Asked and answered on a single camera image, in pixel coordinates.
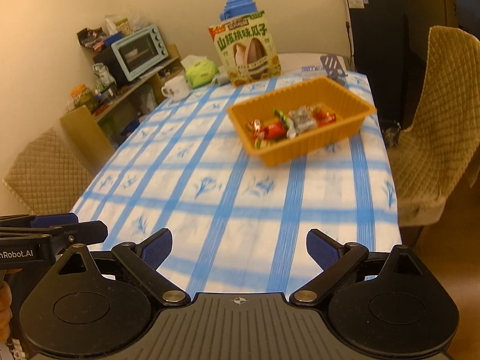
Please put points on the clear seaweed snack packet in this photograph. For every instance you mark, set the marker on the clear seaweed snack packet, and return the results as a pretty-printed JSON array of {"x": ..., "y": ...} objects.
[{"x": 303, "y": 119}]

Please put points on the black floor fan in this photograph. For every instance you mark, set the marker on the black floor fan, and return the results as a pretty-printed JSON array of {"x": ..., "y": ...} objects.
[{"x": 390, "y": 133}]

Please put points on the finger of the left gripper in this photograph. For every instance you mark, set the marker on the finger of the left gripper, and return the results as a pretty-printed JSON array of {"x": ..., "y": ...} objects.
[
  {"x": 53, "y": 220},
  {"x": 87, "y": 233}
]

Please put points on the blue thermos jug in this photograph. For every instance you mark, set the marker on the blue thermos jug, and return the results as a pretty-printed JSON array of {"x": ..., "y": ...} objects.
[{"x": 234, "y": 8}]

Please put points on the black cabinet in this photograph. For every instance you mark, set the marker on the black cabinet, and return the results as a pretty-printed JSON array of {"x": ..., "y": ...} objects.
[{"x": 380, "y": 52}]

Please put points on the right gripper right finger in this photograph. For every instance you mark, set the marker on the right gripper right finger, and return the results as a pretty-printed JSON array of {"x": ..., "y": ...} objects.
[{"x": 338, "y": 263}]

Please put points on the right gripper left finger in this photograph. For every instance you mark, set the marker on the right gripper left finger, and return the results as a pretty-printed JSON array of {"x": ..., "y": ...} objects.
[{"x": 140, "y": 262}]

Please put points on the red double happiness packet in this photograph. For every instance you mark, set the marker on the red double happiness packet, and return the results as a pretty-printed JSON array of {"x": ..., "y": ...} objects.
[{"x": 272, "y": 132}]

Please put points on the green long snack wrapper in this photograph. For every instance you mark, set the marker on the green long snack wrapper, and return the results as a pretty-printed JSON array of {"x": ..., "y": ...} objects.
[{"x": 287, "y": 122}]

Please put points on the white mug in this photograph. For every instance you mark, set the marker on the white mug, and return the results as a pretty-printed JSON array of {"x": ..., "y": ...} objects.
[{"x": 177, "y": 89}]

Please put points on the blue checked tablecloth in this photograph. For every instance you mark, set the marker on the blue checked tablecloth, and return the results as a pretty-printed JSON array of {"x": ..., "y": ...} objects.
[{"x": 237, "y": 225}]

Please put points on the wooden shelf unit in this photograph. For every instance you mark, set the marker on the wooden shelf unit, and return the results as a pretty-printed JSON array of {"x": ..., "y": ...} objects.
[{"x": 98, "y": 135}]

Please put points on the light blue toaster oven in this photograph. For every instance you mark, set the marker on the light blue toaster oven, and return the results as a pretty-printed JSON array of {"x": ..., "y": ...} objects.
[{"x": 133, "y": 55}]

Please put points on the blue white tissue packet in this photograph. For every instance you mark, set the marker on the blue white tissue packet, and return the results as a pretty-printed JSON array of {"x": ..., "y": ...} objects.
[{"x": 312, "y": 71}]

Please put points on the quilted brown chair right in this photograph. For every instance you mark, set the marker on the quilted brown chair right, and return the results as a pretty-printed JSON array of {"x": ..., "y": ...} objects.
[{"x": 434, "y": 152}]

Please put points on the sunflower seed snack box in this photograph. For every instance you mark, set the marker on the sunflower seed snack box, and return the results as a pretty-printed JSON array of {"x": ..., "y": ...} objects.
[{"x": 246, "y": 48}]

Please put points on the red cartoon candy packet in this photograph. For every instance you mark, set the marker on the red cartoon candy packet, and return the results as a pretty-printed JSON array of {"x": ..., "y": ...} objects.
[{"x": 324, "y": 118}]

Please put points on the quilted brown chair left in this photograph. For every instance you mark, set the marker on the quilted brown chair left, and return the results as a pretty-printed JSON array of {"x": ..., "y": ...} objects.
[{"x": 46, "y": 177}]

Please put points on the red patterned candy packet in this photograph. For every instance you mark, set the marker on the red patterned candy packet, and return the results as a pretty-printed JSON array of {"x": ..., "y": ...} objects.
[{"x": 256, "y": 128}]

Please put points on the person's left hand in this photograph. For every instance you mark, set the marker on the person's left hand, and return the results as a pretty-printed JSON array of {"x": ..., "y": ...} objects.
[{"x": 9, "y": 295}]

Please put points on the grey phone stand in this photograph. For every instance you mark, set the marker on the grey phone stand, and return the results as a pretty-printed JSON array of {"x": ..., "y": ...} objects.
[{"x": 334, "y": 69}]

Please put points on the green tissue pack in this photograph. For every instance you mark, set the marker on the green tissue pack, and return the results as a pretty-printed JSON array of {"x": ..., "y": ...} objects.
[{"x": 199, "y": 70}]

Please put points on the orange plastic tray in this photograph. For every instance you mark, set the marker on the orange plastic tray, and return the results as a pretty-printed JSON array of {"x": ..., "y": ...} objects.
[{"x": 319, "y": 93}]

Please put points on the quilted brown chair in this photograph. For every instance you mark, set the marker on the quilted brown chair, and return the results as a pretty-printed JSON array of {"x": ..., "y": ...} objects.
[
  {"x": 434, "y": 152},
  {"x": 46, "y": 177}
]

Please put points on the pickle jar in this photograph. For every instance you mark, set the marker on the pickle jar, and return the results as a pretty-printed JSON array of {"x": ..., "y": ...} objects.
[{"x": 83, "y": 96}]

